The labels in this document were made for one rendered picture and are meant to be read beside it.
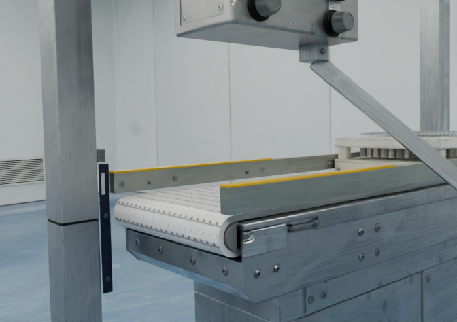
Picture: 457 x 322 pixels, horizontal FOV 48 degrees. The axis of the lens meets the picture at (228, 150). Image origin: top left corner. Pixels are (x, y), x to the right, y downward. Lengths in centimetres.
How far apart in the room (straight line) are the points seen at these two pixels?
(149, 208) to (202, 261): 11
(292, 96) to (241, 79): 65
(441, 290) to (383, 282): 22
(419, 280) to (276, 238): 46
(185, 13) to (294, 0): 13
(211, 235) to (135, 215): 17
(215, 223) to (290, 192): 11
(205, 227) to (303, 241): 14
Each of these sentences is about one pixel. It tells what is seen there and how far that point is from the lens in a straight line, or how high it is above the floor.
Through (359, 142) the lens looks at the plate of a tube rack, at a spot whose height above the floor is 88.
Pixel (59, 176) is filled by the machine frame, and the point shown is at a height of 85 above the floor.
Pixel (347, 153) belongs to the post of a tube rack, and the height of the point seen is 85.
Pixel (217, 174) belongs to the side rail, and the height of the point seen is 83.
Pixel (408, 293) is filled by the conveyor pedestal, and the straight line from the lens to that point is 100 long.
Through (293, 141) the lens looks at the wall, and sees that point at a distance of 480.
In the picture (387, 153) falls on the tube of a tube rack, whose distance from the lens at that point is 112.
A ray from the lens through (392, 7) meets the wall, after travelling 441.
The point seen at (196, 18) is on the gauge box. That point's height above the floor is 104.
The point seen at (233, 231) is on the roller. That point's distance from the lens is 59.
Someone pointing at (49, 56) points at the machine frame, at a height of 103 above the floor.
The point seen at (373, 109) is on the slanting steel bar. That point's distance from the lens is 72.
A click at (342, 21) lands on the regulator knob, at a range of 63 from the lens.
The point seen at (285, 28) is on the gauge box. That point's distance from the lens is 59.
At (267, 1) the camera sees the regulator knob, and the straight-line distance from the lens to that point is 55.
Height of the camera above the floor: 92
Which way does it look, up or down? 3 degrees down
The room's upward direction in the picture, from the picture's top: 1 degrees counter-clockwise
